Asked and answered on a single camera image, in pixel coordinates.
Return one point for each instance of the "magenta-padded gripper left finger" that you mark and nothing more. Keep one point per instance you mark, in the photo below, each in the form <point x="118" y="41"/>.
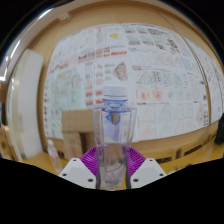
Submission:
<point x="76" y="171"/>

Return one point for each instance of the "large printed wall poster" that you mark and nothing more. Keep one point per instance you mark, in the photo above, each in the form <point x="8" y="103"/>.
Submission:
<point x="156" y="83"/>

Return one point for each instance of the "wooden slotted wall ledge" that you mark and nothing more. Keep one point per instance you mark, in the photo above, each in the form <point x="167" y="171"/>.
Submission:
<point x="176" y="148"/>

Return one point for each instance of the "brown cardboard box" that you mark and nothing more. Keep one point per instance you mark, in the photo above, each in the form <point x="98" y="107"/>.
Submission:
<point x="75" y="126"/>

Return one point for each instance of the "clear white-capped water bottle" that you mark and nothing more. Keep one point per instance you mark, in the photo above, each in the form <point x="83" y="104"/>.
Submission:
<point x="115" y="143"/>

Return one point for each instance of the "small red-labelled water bottle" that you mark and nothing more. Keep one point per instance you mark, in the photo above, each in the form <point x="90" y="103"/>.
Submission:
<point x="54" y="156"/>

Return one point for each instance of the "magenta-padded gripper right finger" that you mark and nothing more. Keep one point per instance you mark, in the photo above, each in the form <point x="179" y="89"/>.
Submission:
<point x="148" y="171"/>

